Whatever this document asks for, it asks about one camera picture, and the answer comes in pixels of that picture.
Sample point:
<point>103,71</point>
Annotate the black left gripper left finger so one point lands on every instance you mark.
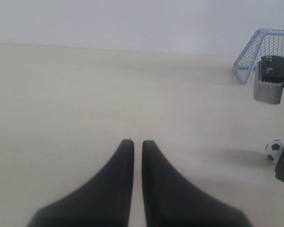
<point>103,201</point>

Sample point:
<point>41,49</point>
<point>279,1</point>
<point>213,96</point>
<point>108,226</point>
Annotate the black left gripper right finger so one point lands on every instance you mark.
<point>170,200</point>

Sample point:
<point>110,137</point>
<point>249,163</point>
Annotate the small black white soccer ball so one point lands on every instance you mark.
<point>273,150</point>

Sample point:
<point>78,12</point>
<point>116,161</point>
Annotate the light blue miniature goal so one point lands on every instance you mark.
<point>263,42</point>

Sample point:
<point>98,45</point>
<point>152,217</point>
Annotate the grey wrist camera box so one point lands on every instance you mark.
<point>266,92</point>

